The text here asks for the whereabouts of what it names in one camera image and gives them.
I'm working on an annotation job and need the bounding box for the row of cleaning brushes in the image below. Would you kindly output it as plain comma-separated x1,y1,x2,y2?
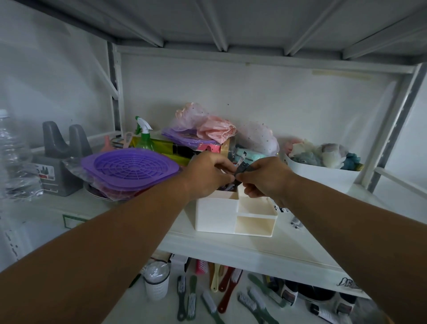
176,259,287,324

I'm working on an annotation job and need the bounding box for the pile of soft plush items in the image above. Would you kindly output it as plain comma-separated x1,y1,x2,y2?
284,139,365,172

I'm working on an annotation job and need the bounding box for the black and white bottle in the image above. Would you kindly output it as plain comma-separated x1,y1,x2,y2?
280,280,299,307
335,292,357,316

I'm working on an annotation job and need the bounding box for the person's right hand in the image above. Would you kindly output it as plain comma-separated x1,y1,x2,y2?
235,156,295,205

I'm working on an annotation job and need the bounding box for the white cup in plastic wrap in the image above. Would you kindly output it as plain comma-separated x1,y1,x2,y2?
143,260,171,302

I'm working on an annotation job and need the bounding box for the grey plastic holder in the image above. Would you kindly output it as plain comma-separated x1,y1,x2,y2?
31,121,93,197

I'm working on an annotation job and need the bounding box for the white plastic bin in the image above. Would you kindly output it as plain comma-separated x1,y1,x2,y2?
283,152,361,194

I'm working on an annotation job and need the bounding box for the purple wrapped packet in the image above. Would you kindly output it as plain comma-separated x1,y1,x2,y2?
161,128,218,150

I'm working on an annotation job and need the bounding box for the white plastic desk organizer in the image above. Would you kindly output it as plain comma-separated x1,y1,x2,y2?
195,184,278,238

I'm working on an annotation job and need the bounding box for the mint green packet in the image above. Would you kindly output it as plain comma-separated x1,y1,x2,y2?
235,148,268,163

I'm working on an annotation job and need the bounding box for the black and white tube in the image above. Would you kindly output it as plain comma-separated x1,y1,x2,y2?
309,303,341,324

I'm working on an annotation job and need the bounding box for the clear plastic water bottle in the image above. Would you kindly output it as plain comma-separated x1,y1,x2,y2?
0,109,44,201

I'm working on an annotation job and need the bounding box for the yellow green box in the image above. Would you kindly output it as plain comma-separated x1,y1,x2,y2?
129,136,192,167

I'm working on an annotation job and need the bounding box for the green bordered shelf label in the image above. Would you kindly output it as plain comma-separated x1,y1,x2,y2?
62,215,88,230

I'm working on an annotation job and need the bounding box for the person's left forearm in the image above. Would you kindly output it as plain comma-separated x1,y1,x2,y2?
0,172,192,324

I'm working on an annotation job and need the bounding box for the small black hair clip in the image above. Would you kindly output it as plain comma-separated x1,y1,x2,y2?
234,152,251,178

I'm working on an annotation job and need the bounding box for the white dotted mesh pouf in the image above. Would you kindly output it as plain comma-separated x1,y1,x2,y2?
236,121,280,157

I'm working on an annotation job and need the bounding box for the person's right forearm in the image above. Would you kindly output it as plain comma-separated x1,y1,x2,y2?
283,174,427,324

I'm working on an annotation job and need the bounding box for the white metal shelf rack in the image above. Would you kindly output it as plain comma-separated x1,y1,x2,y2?
0,0,427,301

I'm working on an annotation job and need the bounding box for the purple plastic strainer basket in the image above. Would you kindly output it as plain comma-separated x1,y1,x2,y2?
81,148,181,193

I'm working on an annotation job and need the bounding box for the green spray bottle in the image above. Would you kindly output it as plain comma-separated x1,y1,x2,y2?
135,116,155,151

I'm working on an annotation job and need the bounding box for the pink mesh bath pouf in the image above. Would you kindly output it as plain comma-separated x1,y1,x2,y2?
171,102,238,145

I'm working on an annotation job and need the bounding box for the person's left hand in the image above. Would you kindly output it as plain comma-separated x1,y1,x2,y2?
182,151,237,201

